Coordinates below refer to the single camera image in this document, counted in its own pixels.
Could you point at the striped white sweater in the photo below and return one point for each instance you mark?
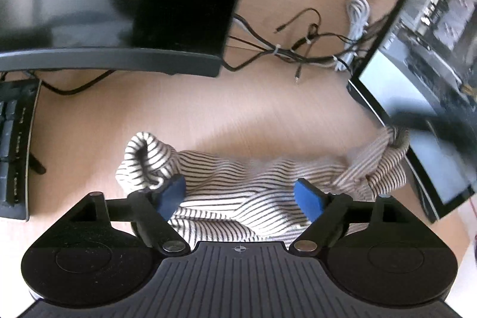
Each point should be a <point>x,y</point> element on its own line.
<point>242,191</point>

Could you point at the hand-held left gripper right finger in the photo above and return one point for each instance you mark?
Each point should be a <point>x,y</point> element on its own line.
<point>309,198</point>

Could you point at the black keyboard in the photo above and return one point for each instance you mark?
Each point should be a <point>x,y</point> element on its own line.
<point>15,154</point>

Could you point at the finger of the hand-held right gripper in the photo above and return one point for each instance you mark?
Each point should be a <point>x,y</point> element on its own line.
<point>413,124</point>

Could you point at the flat monitor with lit screen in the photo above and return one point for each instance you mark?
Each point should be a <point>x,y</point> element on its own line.
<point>417,72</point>

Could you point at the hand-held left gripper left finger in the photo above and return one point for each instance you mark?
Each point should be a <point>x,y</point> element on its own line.
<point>172,193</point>

